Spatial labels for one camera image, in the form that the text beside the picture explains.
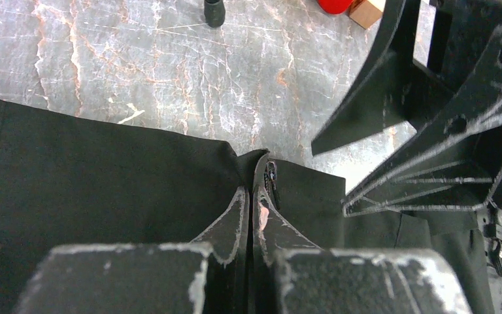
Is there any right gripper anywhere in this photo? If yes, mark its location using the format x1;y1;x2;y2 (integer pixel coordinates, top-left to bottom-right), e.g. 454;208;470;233
311;1;502;217

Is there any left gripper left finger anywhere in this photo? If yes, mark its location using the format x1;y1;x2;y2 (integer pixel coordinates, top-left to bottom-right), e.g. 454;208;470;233
191;186;250;313

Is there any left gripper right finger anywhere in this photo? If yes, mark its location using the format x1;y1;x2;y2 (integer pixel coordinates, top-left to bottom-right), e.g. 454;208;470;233
252;186;322;313

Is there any black zip jacket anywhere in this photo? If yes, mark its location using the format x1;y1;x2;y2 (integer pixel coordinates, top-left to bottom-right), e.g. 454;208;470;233
0;100;494;313

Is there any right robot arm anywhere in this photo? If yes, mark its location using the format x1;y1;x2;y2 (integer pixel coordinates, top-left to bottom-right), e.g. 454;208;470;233
312;1;502;313

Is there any yellow red toy block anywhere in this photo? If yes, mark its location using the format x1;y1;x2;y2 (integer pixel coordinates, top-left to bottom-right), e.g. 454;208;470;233
316;0;386;29

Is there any black tripod stand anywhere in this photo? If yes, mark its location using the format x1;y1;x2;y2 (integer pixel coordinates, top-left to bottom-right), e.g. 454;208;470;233
203;0;226;28

